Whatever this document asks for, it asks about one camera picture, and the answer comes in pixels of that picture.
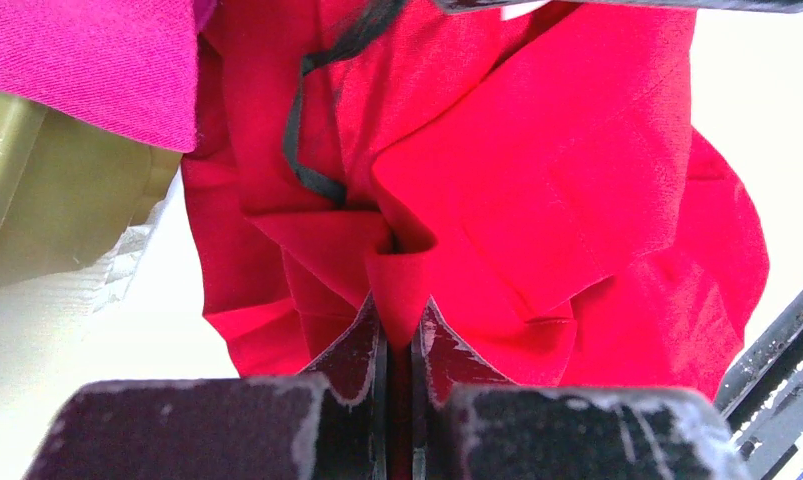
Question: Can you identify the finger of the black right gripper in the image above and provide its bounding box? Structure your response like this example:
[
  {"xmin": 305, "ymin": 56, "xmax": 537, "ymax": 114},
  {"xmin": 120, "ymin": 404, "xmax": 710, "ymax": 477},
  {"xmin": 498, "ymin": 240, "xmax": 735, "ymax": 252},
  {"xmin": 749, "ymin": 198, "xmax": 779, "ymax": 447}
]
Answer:
[{"xmin": 435, "ymin": 0, "xmax": 803, "ymax": 14}]

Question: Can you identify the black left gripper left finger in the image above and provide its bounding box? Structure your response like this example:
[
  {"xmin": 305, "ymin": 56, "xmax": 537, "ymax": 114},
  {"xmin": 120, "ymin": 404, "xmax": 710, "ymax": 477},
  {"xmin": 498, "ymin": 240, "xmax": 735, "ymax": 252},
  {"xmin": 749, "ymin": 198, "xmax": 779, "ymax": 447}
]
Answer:
[{"xmin": 26, "ymin": 299, "xmax": 388, "ymax": 479}]

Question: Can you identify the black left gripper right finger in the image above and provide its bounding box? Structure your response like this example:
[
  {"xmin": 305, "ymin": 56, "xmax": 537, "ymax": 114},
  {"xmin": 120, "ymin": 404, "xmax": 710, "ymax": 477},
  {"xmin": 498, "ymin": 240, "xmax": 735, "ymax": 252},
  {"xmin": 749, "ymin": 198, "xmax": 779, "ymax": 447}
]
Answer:
[{"xmin": 411, "ymin": 301, "xmax": 749, "ymax": 479}]

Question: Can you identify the red dress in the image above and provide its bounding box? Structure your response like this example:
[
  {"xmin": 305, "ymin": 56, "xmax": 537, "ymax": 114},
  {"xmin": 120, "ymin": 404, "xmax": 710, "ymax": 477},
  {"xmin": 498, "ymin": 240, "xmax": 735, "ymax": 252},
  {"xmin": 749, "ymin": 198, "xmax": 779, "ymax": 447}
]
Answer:
[{"xmin": 182, "ymin": 1, "xmax": 769, "ymax": 479}]

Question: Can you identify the magenta pleated skirt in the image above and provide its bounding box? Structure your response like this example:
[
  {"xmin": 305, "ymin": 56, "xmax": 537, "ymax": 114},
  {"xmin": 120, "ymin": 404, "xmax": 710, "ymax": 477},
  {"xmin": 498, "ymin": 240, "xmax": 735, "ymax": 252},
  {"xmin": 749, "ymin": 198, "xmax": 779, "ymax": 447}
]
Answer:
[{"xmin": 0, "ymin": 0, "xmax": 217, "ymax": 153}]

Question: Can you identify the olive green plastic basket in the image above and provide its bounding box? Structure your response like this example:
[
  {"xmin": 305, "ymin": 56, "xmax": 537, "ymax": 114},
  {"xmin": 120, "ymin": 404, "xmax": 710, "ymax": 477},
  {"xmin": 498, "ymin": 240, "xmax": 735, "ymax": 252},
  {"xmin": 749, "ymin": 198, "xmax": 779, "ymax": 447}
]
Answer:
[{"xmin": 0, "ymin": 92, "xmax": 181, "ymax": 287}]

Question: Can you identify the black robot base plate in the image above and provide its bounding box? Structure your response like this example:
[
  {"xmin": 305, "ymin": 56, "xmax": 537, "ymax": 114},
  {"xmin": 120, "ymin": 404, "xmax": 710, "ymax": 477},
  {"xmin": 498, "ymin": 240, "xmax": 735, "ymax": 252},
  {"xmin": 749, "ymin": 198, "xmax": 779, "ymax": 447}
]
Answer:
[{"xmin": 715, "ymin": 290, "xmax": 803, "ymax": 479}]

